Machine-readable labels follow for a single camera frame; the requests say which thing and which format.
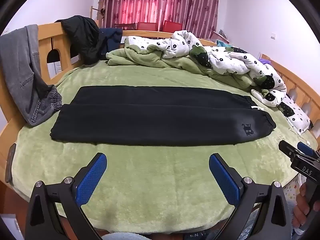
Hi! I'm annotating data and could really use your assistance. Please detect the red floral curtain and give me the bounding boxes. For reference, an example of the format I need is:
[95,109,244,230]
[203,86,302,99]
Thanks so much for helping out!
[99,0,221,37]

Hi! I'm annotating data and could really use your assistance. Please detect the person's right hand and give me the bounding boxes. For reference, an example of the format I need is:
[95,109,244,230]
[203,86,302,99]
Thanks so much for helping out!
[293,182,320,232]

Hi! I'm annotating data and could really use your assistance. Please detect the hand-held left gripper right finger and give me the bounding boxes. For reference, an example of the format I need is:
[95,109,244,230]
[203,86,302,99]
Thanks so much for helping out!
[209,153,293,240]

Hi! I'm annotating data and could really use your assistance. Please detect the floral pillow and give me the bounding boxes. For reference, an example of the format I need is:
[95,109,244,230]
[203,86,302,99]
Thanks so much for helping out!
[277,97,312,136]

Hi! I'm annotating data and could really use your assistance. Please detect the wooden bed frame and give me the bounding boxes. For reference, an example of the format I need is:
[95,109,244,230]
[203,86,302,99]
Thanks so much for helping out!
[0,22,320,200]

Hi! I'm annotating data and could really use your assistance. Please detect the black pants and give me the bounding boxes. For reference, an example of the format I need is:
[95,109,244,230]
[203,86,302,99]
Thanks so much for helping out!
[50,85,277,147]

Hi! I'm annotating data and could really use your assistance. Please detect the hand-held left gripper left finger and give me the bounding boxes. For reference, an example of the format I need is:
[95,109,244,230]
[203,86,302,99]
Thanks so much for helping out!
[25,152,108,240]

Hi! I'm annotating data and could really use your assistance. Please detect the wooden coat rack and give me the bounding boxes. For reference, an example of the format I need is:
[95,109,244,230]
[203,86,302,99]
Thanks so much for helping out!
[90,5,106,28]

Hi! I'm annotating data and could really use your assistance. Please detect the black jacket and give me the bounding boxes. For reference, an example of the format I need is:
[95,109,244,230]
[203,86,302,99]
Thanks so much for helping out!
[55,15,110,66]

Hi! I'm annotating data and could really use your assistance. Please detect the grey jeans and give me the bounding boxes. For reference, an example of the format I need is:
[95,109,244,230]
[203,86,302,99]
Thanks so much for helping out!
[0,24,63,127]

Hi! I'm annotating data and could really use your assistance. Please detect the red chair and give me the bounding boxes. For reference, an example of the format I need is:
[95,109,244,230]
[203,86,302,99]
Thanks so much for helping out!
[162,20,183,32]
[137,22,158,32]

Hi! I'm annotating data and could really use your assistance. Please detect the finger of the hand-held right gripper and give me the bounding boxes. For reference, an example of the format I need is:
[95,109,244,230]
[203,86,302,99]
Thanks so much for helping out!
[297,141,320,158]
[278,140,300,162]

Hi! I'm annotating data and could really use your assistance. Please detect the grey corner guard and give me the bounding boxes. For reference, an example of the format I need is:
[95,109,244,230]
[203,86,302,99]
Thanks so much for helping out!
[5,143,17,184]

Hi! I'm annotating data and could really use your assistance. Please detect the white floral quilt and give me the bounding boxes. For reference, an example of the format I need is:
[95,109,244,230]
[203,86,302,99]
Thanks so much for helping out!
[106,30,288,108]

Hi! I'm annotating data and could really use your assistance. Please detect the green fleece blanket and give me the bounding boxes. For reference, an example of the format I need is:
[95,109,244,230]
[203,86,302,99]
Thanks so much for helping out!
[11,46,319,236]

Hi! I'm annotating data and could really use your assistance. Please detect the navy garment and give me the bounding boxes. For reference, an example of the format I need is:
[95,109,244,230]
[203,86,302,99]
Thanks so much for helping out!
[99,27,123,53]

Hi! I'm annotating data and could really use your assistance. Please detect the star printed sheet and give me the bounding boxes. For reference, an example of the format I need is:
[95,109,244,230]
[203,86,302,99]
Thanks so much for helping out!
[284,177,301,207]

